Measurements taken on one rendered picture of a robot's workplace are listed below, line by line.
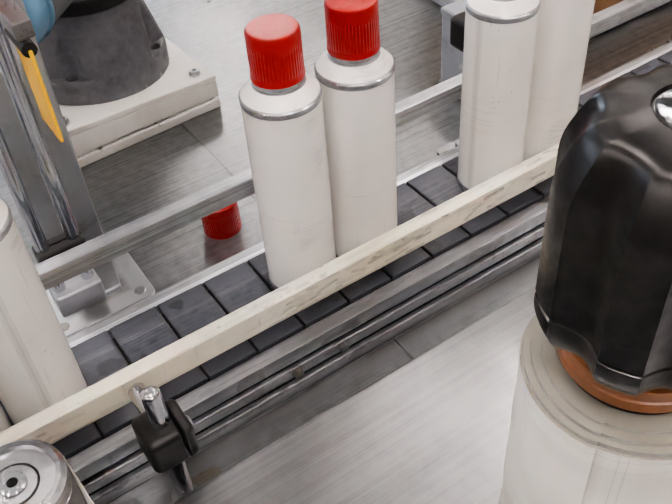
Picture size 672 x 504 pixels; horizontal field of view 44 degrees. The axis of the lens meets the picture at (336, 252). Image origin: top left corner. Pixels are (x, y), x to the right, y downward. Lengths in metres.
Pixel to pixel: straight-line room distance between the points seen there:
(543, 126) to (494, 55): 0.10
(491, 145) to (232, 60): 0.42
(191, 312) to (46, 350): 0.13
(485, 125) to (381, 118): 0.12
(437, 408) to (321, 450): 0.08
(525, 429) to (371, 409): 0.21
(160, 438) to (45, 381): 0.08
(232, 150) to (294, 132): 0.33
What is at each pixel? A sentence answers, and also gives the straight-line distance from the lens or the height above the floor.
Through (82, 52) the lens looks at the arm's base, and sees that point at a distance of 0.86.
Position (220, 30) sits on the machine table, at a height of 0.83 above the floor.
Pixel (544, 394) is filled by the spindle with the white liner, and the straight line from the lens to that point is 0.33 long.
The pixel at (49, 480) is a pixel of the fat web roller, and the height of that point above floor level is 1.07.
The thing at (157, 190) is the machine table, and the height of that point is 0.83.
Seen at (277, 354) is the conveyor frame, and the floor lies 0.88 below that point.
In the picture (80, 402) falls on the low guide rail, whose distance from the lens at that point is 0.54.
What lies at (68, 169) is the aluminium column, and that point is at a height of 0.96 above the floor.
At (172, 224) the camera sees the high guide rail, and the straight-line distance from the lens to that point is 0.57.
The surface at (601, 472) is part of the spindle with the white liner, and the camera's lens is 0.33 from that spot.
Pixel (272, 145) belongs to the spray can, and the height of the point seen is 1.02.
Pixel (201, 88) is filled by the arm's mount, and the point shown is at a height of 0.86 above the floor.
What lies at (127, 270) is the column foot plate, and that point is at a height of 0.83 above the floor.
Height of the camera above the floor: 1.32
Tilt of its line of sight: 44 degrees down
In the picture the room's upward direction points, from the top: 5 degrees counter-clockwise
